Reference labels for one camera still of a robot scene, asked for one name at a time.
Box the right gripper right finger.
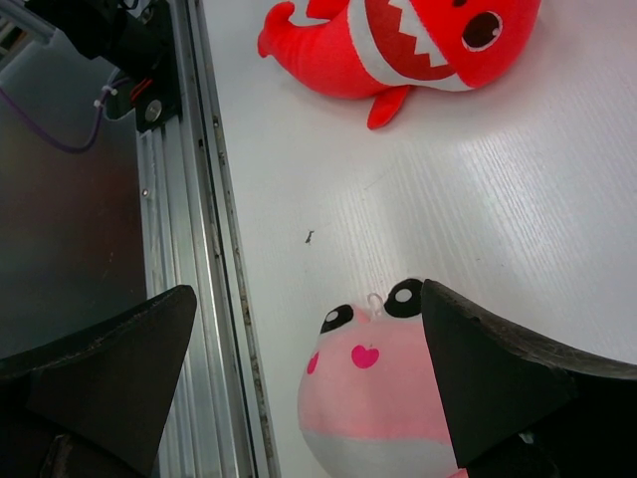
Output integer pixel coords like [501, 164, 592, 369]
[422, 280, 636, 477]

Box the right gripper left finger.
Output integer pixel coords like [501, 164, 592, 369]
[1, 285, 197, 477]

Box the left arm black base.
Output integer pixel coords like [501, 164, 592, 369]
[26, 0, 181, 132]

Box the pink frog plush striped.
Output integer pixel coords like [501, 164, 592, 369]
[298, 278, 468, 477]

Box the red shark plush left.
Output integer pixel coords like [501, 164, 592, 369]
[257, 0, 540, 129]

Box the aluminium rail frame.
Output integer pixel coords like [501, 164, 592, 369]
[137, 1, 280, 477]

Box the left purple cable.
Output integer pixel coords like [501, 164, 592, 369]
[0, 74, 133, 154]

